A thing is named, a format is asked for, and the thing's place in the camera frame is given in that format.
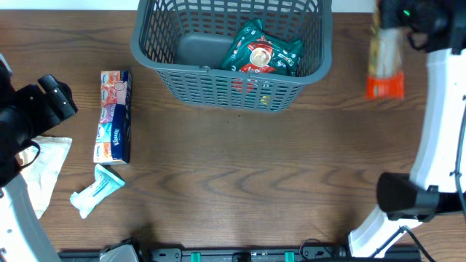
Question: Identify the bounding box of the red tan pasta packet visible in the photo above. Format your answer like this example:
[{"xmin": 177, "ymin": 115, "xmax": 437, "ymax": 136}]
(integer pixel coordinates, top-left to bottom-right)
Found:
[{"xmin": 366, "ymin": 9, "xmax": 405, "ymax": 100}]

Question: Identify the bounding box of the Kleenex tissue multipack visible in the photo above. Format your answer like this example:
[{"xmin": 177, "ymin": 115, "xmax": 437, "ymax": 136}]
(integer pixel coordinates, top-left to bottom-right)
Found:
[{"xmin": 93, "ymin": 71, "xmax": 133, "ymax": 164}]

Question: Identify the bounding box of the beige paper pouch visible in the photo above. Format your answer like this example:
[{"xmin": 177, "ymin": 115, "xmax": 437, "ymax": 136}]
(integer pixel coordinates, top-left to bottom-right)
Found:
[{"xmin": 16, "ymin": 136, "xmax": 72, "ymax": 219}]

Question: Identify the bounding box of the grey plastic basket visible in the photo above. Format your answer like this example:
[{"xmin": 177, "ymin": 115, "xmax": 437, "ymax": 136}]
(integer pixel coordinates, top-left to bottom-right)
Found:
[{"xmin": 131, "ymin": 0, "xmax": 333, "ymax": 112}]

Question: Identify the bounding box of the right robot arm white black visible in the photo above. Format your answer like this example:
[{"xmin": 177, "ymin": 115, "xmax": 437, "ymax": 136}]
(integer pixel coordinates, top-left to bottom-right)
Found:
[{"xmin": 339, "ymin": 0, "xmax": 465, "ymax": 261}]

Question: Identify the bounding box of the teal wet wipes pack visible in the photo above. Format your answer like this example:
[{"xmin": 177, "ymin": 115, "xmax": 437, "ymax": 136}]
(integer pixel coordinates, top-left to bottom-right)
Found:
[{"xmin": 70, "ymin": 164, "xmax": 125, "ymax": 219}]

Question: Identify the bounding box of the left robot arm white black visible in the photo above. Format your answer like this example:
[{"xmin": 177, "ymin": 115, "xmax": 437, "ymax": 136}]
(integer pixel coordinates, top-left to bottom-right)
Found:
[{"xmin": 1, "ymin": 57, "xmax": 78, "ymax": 261}]

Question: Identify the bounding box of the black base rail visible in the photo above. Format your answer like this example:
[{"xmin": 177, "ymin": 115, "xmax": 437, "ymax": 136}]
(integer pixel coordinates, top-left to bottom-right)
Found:
[{"xmin": 58, "ymin": 238, "xmax": 423, "ymax": 262}]

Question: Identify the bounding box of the green Nescafe coffee bag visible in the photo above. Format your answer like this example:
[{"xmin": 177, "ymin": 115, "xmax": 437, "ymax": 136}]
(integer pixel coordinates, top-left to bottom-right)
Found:
[{"xmin": 220, "ymin": 19, "xmax": 304, "ymax": 76}]

